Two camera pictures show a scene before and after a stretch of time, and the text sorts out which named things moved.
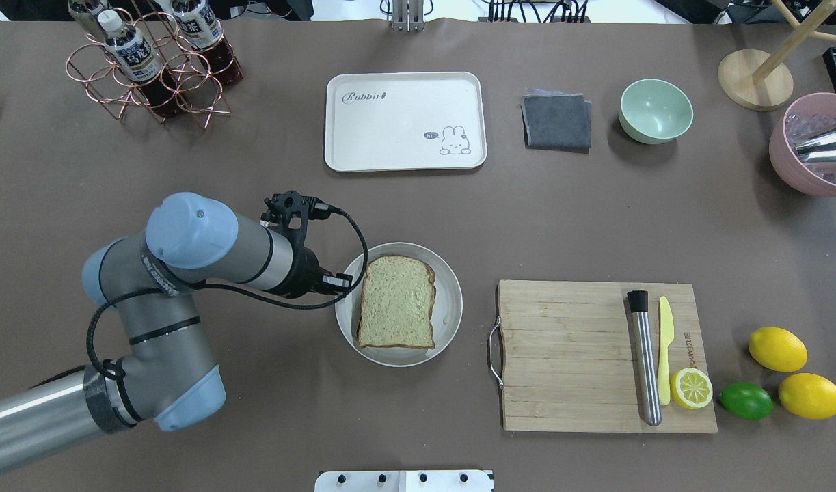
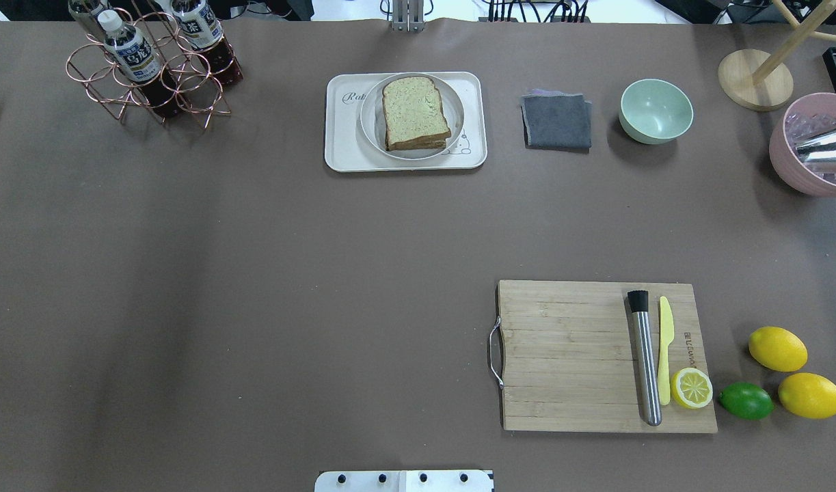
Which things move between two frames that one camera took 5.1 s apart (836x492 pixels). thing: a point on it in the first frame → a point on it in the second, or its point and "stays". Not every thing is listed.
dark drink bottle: x=138 y=59 stays
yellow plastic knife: x=666 y=336 stays
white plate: x=406 y=309 → x=372 y=120
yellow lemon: x=778 y=349 stays
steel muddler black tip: x=638 y=303 stays
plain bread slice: x=398 y=300 → x=413 y=110
